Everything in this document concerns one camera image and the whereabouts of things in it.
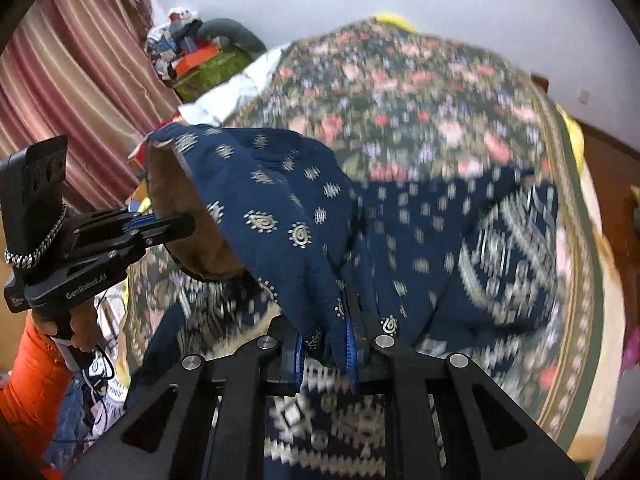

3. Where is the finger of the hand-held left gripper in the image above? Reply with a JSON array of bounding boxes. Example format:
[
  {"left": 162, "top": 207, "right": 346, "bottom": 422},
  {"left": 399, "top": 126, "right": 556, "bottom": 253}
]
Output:
[
  {"left": 75, "top": 210, "right": 196, "bottom": 233},
  {"left": 70, "top": 226, "right": 195, "bottom": 262}
]

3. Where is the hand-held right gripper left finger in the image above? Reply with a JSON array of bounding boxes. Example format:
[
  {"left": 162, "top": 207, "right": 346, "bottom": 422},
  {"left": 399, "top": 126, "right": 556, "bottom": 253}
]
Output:
[{"left": 75, "top": 317, "right": 306, "bottom": 480}]

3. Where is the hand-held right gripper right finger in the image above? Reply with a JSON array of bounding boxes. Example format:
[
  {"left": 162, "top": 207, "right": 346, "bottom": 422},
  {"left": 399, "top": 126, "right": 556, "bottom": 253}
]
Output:
[{"left": 342, "top": 290, "right": 586, "bottom": 480}]

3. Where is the navy patterned hooded sweater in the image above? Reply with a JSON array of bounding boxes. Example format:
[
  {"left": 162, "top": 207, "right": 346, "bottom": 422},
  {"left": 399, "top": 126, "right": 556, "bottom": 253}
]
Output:
[{"left": 125, "top": 122, "right": 561, "bottom": 480}]

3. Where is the person's left hand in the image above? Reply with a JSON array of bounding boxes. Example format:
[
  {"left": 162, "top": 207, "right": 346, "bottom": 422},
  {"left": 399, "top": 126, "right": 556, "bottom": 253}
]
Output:
[{"left": 30, "top": 300, "right": 101, "bottom": 356}]

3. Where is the blue denim cloth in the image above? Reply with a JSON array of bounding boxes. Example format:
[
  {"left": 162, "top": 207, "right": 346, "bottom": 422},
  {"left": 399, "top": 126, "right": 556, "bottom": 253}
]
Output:
[{"left": 42, "top": 375, "right": 101, "bottom": 461}]

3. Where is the white shirt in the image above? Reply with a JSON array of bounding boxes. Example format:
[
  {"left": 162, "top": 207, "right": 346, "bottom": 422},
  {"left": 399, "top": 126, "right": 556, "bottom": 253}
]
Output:
[{"left": 177, "top": 42, "right": 293, "bottom": 126}]

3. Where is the striped curtain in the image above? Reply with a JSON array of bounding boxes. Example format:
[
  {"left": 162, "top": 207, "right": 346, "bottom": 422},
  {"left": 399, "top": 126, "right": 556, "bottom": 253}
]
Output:
[{"left": 0, "top": 0, "right": 183, "bottom": 216}]

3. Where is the orange box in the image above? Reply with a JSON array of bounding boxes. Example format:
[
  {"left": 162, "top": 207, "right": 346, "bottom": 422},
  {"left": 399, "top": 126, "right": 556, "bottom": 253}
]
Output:
[{"left": 172, "top": 45, "right": 221, "bottom": 76}]

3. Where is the grey pillow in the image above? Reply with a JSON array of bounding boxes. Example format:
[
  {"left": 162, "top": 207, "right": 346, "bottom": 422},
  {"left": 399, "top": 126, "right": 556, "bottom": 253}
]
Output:
[{"left": 197, "top": 17, "right": 268, "bottom": 56}]

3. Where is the floral blanket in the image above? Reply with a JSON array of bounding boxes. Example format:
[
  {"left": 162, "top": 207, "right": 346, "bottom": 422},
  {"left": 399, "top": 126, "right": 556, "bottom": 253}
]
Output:
[{"left": 122, "top": 17, "right": 616, "bottom": 453}]

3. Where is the braided wrist strap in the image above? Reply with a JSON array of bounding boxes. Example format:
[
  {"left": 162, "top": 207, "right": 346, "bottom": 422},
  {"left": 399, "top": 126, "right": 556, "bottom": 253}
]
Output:
[{"left": 5, "top": 205, "right": 68, "bottom": 268}]

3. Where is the tangle of cables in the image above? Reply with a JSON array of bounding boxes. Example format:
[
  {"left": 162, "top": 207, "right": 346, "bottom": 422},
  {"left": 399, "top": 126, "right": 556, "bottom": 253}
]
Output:
[{"left": 75, "top": 285, "right": 133, "bottom": 441}]

